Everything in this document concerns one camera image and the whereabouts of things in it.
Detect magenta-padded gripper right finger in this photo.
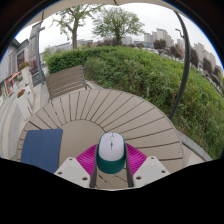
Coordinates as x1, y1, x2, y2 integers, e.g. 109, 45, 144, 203
124, 142, 171, 188

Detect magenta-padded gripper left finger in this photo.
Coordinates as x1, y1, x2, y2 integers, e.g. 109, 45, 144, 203
53, 143, 100, 189

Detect grey storefront building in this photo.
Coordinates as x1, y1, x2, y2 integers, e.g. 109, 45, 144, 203
0, 38, 31, 101

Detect white flower planter box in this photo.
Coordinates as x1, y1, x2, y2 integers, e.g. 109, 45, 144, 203
15, 89, 35, 121
18, 61, 35, 88

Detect white and teal computer mouse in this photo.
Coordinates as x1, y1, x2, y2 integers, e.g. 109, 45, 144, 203
95, 131, 128, 175

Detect beige parasol canopy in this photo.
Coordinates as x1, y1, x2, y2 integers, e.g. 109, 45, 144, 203
24, 0, 188, 28

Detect bare-trunked leafy tree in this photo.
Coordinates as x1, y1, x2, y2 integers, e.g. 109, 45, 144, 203
51, 3, 102, 51

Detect dark curved parasol pole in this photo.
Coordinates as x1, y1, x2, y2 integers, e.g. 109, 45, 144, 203
168, 10, 191, 122

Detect blue rectangular mouse pad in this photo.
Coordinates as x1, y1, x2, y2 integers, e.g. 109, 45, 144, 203
20, 128, 64, 175

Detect tall grey sign post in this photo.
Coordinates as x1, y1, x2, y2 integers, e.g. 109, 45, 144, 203
28, 21, 46, 88

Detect round-crowned green tree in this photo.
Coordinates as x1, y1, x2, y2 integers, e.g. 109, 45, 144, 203
91, 5, 146, 47

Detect green hedge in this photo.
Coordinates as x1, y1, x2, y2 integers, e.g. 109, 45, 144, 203
44, 45, 224, 160

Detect distant apartment buildings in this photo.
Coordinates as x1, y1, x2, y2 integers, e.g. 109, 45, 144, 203
143, 27, 223, 76

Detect wooden slatted chair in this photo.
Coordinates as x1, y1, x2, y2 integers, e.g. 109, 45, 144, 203
44, 64, 91, 102

